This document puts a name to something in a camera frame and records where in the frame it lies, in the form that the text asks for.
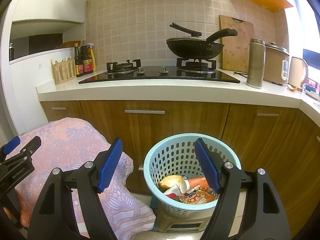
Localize orange snack packet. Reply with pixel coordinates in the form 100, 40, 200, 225
178, 185, 218, 205

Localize orange paper cup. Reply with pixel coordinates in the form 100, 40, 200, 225
178, 177, 210, 193

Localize pomelo peel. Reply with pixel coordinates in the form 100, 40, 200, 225
159, 174, 184, 190

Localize light blue plastic trash basket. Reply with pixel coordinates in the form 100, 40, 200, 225
143, 133, 241, 218

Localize white kitchen countertop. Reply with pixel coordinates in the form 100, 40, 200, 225
36, 70, 319, 124

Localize person's left hand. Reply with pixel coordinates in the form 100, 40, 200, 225
3, 207, 20, 228

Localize pink floral tablecloth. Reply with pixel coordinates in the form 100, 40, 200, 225
10, 118, 156, 239

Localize beige plastic utensil basket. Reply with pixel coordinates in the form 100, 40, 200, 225
51, 58, 76, 85

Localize wooden base cabinets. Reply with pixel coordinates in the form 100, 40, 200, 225
42, 101, 319, 236

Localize dark soy sauce bottle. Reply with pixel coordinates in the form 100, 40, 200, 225
74, 42, 84, 77

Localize grey scale under basket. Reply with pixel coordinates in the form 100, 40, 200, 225
150, 196, 214, 233

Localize dark vinegar bottle red label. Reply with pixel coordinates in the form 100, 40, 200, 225
80, 40, 93, 74

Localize yellow oil bottle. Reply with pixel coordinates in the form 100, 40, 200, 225
88, 43, 96, 72

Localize beige electric kettle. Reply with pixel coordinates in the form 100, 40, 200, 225
287, 56, 308, 91

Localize beige rice cooker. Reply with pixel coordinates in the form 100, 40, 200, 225
264, 42, 290, 86

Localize steel thermos bottle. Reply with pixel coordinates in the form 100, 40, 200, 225
246, 38, 266, 89

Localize black gas stove top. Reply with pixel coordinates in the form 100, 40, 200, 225
79, 58, 240, 84

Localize wooden cutting board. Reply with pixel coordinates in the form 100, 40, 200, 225
219, 15, 255, 73

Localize black frying pan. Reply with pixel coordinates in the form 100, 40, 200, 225
166, 28, 238, 60

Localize left drawer metal handle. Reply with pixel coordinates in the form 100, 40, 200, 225
52, 107, 67, 111

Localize drawer metal handle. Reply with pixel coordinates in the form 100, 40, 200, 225
257, 113, 279, 117
52, 107, 67, 111
124, 109, 165, 114

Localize right drawer metal handle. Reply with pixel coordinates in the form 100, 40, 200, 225
257, 113, 279, 117

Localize middle drawer metal handle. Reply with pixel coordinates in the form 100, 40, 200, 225
124, 109, 165, 114

